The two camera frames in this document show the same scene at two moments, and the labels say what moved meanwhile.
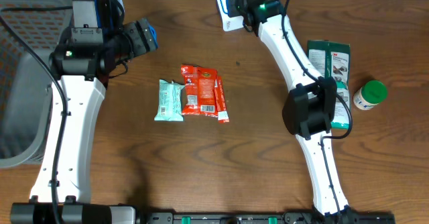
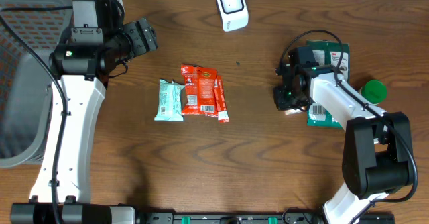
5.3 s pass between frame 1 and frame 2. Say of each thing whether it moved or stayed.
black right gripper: moved
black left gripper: stayed
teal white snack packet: stayed
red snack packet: stayed
